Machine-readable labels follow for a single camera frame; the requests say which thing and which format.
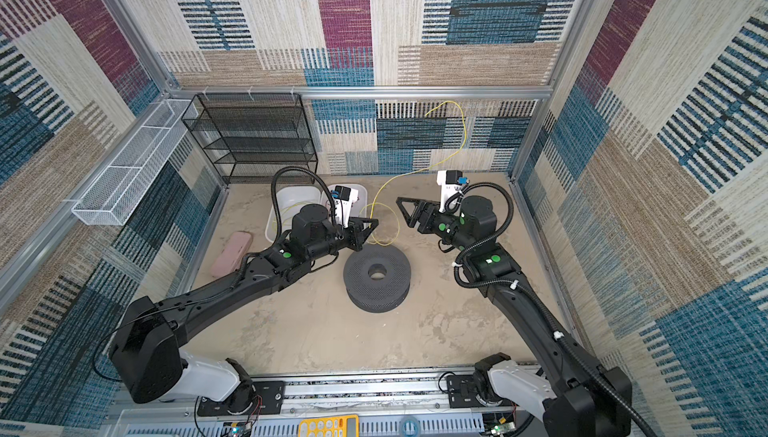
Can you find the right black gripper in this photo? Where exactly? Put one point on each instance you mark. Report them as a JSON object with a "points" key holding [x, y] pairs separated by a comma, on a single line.
{"points": [[423, 208]]}

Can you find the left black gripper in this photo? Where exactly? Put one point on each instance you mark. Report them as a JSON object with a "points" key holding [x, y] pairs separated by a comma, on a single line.
{"points": [[356, 236]]}

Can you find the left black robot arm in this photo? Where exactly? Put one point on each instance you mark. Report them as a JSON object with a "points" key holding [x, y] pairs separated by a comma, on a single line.
{"points": [[146, 349]]}

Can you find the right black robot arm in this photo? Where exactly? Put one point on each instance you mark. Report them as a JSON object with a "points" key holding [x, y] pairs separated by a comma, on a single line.
{"points": [[576, 395]]}

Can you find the pink eraser block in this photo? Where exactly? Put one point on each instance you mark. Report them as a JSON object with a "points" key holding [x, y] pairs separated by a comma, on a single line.
{"points": [[229, 260]]}

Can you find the yellow calculator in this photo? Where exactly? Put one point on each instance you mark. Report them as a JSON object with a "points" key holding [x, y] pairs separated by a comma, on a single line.
{"points": [[333, 426]]}

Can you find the blue tape roll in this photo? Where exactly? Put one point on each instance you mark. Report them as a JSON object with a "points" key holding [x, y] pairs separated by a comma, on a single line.
{"points": [[409, 426]]}

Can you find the white tray with red cable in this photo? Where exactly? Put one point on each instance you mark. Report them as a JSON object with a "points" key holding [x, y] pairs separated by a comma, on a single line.
{"points": [[359, 209]]}

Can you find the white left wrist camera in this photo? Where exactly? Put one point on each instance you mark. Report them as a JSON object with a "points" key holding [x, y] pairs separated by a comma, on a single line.
{"points": [[343, 199]]}

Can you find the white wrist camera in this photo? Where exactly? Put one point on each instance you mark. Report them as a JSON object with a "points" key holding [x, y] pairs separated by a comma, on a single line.
{"points": [[451, 182], [343, 199]]}

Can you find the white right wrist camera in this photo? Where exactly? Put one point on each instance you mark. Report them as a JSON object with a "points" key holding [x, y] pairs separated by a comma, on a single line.
{"points": [[451, 182]]}

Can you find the white tray with yellow cables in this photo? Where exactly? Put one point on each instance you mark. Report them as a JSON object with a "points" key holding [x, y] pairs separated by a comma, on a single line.
{"points": [[290, 200]]}

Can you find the black wire mesh shelf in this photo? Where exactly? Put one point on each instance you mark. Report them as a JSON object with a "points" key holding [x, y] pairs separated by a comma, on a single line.
{"points": [[249, 137]]}

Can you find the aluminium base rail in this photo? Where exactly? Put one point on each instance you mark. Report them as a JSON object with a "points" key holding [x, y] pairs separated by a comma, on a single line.
{"points": [[438, 396]]}

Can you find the aluminium horizontal back rail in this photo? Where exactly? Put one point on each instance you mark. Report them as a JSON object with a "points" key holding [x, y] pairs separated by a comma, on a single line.
{"points": [[378, 92]]}

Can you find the white wire mesh basket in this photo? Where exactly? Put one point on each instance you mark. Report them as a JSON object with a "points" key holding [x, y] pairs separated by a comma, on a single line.
{"points": [[114, 196]]}

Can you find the aluminium corner post left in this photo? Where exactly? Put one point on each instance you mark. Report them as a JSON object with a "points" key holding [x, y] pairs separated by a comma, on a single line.
{"points": [[140, 45]]}

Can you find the aluminium corner post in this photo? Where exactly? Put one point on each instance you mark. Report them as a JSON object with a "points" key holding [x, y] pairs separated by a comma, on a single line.
{"points": [[572, 36], [140, 45]]}

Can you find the aluminium corner post right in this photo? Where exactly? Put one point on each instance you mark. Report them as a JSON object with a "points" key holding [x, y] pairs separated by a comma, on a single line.
{"points": [[572, 36]]}

